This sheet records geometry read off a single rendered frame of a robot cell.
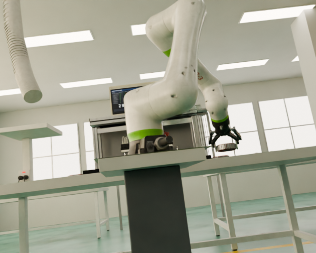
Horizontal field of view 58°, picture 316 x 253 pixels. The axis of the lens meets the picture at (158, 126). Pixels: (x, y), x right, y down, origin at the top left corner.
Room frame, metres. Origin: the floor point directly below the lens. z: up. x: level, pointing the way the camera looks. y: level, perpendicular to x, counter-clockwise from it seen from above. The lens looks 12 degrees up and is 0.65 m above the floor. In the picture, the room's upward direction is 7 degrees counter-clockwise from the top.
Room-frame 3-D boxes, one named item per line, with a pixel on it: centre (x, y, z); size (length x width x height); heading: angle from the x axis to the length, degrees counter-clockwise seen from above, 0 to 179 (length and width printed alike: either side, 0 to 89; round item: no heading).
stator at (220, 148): (1.64, -0.37, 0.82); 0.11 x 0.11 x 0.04
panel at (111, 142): (1.89, 0.08, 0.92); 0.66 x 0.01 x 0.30; 91
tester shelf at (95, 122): (1.96, 0.09, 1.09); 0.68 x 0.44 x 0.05; 91
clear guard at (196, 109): (1.65, -0.13, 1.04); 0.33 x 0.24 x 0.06; 1
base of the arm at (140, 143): (0.95, 0.03, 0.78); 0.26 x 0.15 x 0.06; 20
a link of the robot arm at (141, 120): (1.00, 0.04, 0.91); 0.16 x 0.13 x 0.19; 50
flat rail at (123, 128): (1.74, 0.08, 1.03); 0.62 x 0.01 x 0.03; 91
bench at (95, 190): (4.95, 2.09, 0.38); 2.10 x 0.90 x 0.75; 91
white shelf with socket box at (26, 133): (2.20, 1.00, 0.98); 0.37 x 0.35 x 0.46; 91
